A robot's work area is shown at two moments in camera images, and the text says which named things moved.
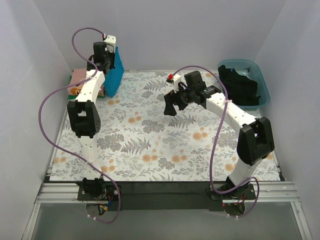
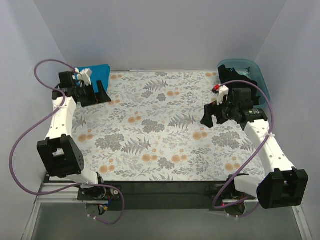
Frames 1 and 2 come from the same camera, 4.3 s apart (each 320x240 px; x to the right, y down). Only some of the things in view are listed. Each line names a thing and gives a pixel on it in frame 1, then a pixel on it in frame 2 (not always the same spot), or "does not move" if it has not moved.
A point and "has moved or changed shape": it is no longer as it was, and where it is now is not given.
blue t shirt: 114,77 has moved or changed shape
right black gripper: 175,97 → 216,113
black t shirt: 239,88 does not move
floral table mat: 137,142 does not move
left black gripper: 106,65 → 92,95
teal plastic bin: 250,68 does not move
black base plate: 164,196 does not move
